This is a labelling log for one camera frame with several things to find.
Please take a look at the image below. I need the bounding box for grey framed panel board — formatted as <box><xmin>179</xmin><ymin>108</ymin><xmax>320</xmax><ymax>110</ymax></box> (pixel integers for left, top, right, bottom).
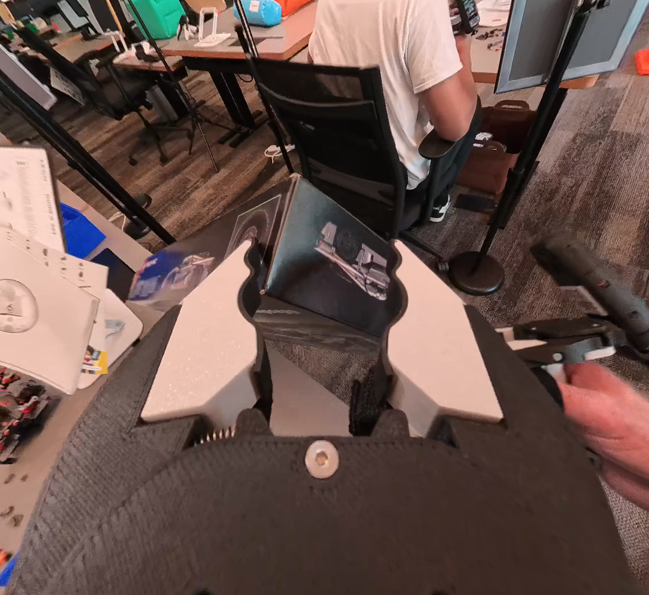
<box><xmin>494</xmin><ymin>0</ymin><xmax>649</xmax><ymax>95</ymax></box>

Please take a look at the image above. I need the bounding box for person's right hand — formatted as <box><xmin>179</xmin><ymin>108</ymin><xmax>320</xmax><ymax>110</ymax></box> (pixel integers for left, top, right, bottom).
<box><xmin>557</xmin><ymin>362</ymin><xmax>649</xmax><ymax>511</ymax></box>

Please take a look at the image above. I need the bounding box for black floor stand pole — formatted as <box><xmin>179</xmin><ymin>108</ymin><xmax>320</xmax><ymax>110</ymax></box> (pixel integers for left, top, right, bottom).
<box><xmin>449</xmin><ymin>0</ymin><xmax>617</xmax><ymax>297</ymax></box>

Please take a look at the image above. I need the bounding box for black floor stand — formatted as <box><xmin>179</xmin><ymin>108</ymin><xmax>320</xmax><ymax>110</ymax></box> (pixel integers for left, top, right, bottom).
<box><xmin>0</xmin><ymin>65</ymin><xmax>177</xmax><ymax>247</ymax></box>

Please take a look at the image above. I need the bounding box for dark lego set box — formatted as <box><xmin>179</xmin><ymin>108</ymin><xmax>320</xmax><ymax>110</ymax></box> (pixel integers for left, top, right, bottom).
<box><xmin>128</xmin><ymin>174</ymin><xmax>402</xmax><ymax>338</ymax></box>

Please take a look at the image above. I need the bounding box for lego instruction booklet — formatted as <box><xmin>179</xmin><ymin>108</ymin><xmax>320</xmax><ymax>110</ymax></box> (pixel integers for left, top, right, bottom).
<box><xmin>0</xmin><ymin>146</ymin><xmax>111</xmax><ymax>395</ymax></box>

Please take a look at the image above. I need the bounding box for dark grey lego car model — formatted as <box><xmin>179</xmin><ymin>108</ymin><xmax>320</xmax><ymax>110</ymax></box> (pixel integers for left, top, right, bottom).
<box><xmin>0</xmin><ymin>366</ymin><xmax>51</xmax><ymax>465</ymax></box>

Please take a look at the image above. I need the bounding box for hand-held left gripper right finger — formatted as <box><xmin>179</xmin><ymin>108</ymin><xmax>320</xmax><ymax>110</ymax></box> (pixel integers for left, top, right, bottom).
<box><xmin>386</xmin><ymin>239</ymin><xmax>505</xmax><ymax>438</ymax></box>

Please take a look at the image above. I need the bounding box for brown paper bag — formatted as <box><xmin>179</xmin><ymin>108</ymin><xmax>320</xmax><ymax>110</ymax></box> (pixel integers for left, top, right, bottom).
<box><xmin>479</xmin><ymin>100</ymin><xmax>538</xmax><ymax>150</ymax></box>
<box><xmin>456</xmin><ymin>141</ymin><xmax>508</xmax><ymax>195</ymax></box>

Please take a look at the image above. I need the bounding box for light blue pouch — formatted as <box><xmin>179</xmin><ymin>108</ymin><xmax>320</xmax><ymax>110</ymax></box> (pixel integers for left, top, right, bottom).
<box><xmin>233</xmin><ymin>0</ymin><xmax>283</xmax><ymax>28</ymax></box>

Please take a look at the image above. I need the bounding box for black office chair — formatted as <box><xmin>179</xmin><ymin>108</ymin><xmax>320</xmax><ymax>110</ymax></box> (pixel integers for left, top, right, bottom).
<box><xmin>76</xmin><ymin>50</ymin><xmax>170</xmax><ymax>165</ymax></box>
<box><xmin>251</xmin><ymin>55</ymin><xmax>482</xmax><ymax>274</ymax></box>

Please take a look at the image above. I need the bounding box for blue plastic parts bin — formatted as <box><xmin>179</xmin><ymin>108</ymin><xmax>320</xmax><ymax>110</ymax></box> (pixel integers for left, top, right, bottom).
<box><xmin>61</xmin><ymin>202</ymin><xmax>107</xmax><ymax>258</ymax></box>

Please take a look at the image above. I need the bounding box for green fabric bag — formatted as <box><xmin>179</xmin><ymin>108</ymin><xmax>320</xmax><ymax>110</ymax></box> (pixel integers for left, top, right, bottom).
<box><xmin>127</xmin><ymin>0</ymin><xmax>187</xmax><ymax>41</ymax></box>

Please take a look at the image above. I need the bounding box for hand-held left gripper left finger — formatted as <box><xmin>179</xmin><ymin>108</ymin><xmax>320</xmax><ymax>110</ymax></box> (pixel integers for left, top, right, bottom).
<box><xmin>140</xmin><ymin>239</ymin><xmax>274</xmax><ymax>423</ymax></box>

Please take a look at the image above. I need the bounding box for black handheld device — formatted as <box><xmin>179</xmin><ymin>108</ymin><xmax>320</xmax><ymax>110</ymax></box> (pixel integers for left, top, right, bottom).
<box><xmin>454</xmin><ymin>0</ymin><xmax>480</xmax><ymax>35</ymax></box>

